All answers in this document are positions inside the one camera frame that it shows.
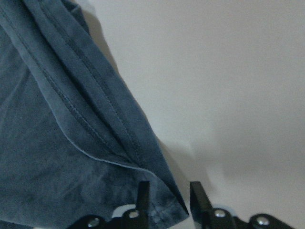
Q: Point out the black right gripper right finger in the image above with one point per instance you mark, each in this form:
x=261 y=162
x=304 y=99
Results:
x=200 y=205

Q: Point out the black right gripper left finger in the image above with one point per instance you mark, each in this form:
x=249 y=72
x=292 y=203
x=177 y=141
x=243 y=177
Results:
x=142 y=205

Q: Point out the black t-shirt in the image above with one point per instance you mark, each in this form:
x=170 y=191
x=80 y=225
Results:
x=73 y=140

